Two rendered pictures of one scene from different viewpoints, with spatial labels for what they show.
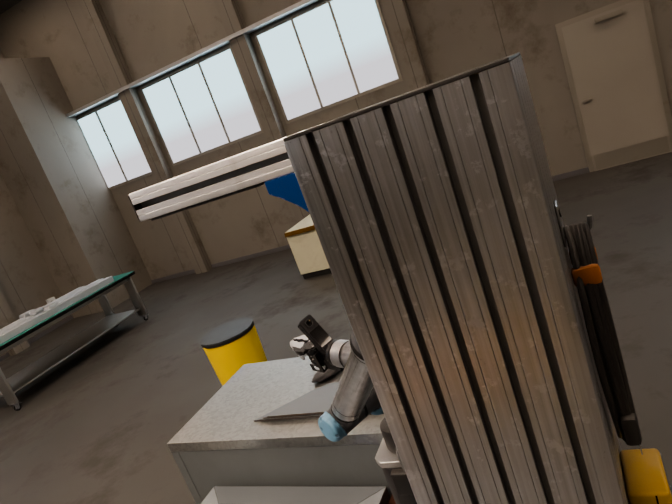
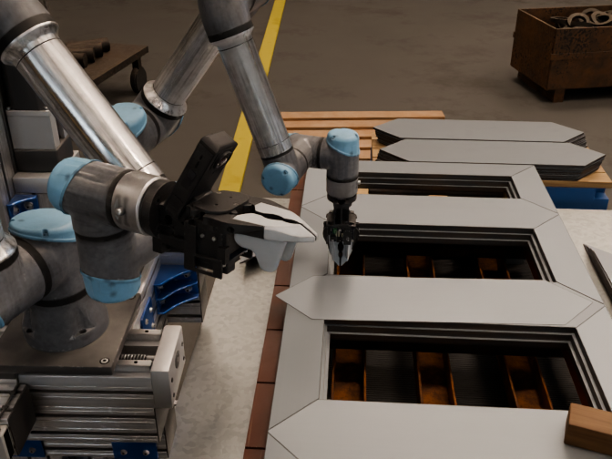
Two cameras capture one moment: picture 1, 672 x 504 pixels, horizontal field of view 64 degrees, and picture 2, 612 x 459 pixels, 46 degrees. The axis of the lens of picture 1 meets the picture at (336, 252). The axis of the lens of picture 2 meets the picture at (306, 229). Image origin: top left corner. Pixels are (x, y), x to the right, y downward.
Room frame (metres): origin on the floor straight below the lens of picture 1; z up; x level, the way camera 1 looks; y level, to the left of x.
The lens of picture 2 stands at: (2.14, -0.07, 1.85)
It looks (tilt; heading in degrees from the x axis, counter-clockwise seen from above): 30 degrees down; 156
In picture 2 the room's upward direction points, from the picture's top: straight up
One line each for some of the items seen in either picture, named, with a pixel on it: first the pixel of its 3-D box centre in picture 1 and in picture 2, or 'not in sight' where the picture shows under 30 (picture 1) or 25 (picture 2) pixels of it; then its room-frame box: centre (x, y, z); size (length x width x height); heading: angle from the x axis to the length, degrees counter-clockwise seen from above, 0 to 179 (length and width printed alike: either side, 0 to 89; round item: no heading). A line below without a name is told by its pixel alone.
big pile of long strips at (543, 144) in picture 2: not in sight; (484, 147); (0.23, 1.50, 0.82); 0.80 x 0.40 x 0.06; 62
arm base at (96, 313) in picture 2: not in sight; (62, 303); (1.00, -0.03, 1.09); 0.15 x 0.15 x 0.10
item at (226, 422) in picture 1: (335, 392); not in sight; (1.95, 0.19, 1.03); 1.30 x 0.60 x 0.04; 62
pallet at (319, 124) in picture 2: not in sight; (361, 140); (-1.61, 2.02, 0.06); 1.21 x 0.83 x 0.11; 65
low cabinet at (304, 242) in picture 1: (365, 223); not in sight; (8.05, -0.57, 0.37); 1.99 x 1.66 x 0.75; 154
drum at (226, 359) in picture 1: (243, 369); not in sight; (4.17, 1.05, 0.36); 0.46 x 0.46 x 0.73
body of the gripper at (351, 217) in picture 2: not in sight; (341, 216); (0.79, 0.64, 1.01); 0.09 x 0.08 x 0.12; 152
